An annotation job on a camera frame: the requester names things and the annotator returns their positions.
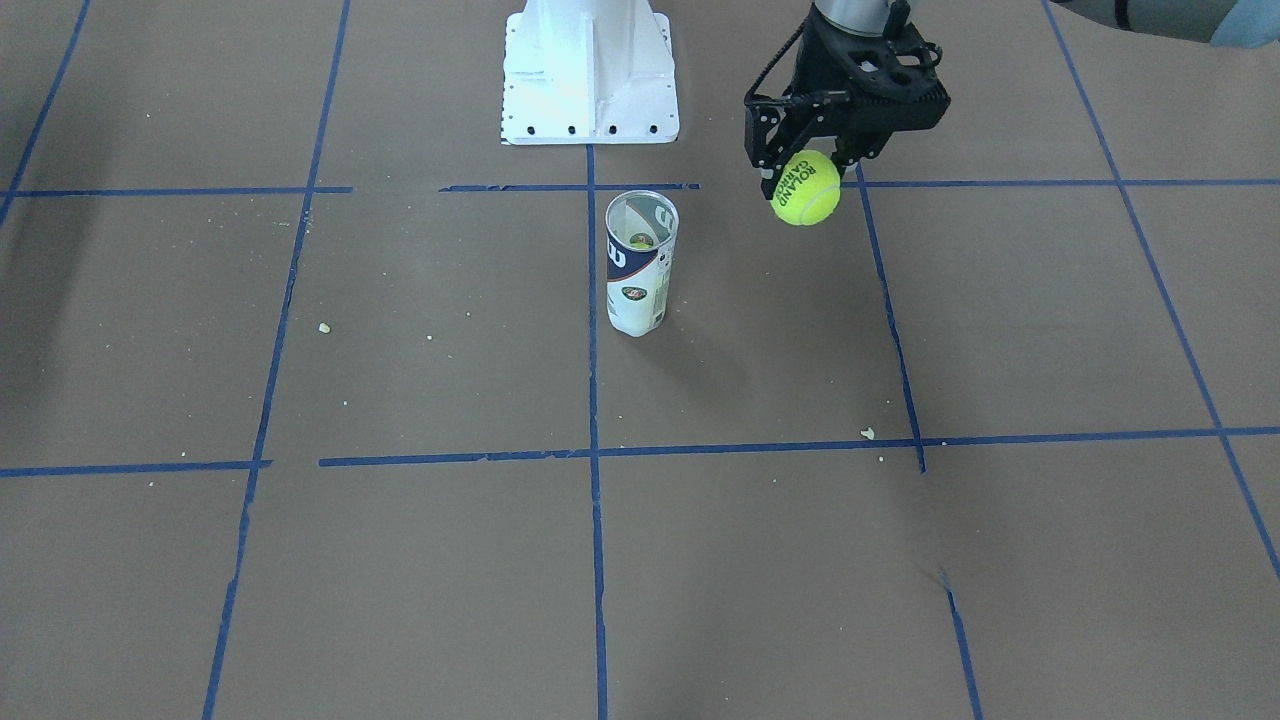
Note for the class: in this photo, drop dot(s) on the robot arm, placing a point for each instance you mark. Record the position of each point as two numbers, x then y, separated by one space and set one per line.
1247 24

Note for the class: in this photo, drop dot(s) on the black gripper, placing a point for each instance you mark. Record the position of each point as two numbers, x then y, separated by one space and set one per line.
814 62

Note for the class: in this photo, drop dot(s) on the clear tennis ball can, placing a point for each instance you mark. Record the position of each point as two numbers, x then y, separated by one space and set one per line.
637 282

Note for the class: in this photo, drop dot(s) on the white pedestal column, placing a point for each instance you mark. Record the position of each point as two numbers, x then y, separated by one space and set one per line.
577 72

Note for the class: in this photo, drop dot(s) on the yellow tennis ball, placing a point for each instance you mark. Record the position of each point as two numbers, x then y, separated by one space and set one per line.
808 190

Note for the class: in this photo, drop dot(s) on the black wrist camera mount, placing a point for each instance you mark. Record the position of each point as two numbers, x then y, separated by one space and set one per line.
894 82

